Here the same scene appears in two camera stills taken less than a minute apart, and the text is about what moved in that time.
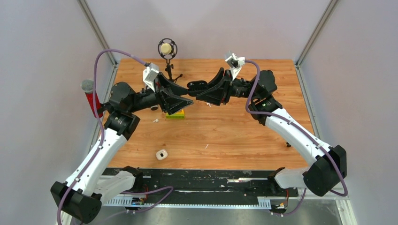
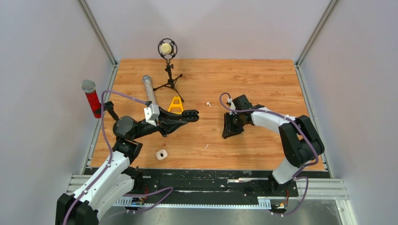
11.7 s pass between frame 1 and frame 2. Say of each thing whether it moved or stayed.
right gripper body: moved
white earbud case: stayed
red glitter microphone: stayed
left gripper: moved
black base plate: stayed
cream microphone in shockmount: stayed
